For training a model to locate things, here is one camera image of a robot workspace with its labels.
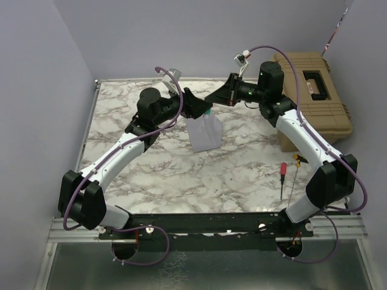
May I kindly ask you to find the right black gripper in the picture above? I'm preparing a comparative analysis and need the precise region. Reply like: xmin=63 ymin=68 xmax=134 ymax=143
xmin=206 ymin=74 xmax=266 ymax=108

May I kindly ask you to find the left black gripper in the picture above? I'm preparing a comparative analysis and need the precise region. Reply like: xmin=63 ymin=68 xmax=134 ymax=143
xmin=153 ymin=84 xmax=212 ymax=126

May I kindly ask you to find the grey envelope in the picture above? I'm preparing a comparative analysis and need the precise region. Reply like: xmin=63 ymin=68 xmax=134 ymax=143
xmin=185 ymin=112 xmax=223 ymax=153

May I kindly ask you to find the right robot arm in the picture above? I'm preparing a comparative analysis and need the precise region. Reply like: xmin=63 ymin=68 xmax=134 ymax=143
xmin=205 ymin=61 xmax=357 ymax=236

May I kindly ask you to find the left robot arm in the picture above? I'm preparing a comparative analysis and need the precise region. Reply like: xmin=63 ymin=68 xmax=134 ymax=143
xmin=58 ymin=88 xmax=212 ymax=239

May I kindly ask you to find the tan plastic tool case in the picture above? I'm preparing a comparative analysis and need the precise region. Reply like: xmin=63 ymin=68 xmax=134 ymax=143
xmin=287 ymin=52 xmax=353 ymax=144

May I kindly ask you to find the yellow black long screwdriver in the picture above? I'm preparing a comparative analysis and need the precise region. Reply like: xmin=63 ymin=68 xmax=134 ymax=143
xmin=287 ymin=154 xmax=308 ymax=206

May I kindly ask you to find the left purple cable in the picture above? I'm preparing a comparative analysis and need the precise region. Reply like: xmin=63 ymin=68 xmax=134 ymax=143
xmin=62 ymin=66 xmax=185 ymax=266

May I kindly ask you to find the purple cable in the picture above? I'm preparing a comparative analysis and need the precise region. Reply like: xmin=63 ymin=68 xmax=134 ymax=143
xmin=62 ymin=66 xmax=185 ymax=266
xmin=246 ymin=45 xmax=370 ymax=263

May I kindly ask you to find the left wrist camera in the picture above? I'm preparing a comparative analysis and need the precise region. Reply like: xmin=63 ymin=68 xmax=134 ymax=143
xmin=161 ymin=68 xmax=184 ymax=94

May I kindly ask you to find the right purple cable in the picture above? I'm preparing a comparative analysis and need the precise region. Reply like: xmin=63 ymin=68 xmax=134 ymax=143
xmin=246 ymin=45 xmax=370 ymax=263

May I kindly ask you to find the red handled screwdriver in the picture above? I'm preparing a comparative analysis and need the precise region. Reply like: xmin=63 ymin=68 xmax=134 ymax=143
xmin=280 ymin=163 xmax=287 ymax=200

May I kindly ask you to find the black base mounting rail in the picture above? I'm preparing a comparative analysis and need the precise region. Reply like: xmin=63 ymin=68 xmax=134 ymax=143
xmin=99 ymin=212 xmax=313 ymax=252

